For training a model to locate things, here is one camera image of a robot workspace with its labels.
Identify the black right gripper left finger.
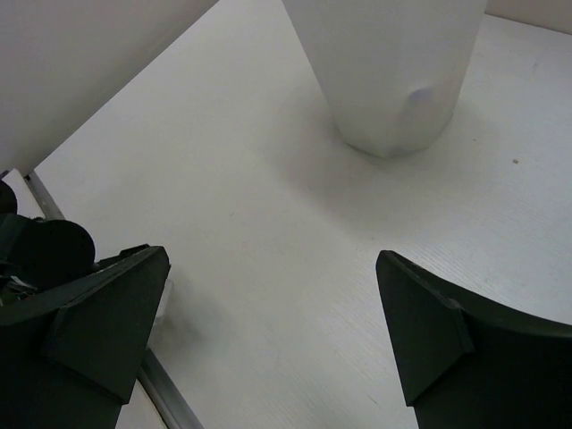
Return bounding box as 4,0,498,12
1,246,170,428

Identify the white octagonal bin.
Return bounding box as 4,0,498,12
283,0,486,157

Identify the clear bottle black label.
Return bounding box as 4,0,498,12
152,278,174,331

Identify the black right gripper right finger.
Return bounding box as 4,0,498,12
376,250,571,428

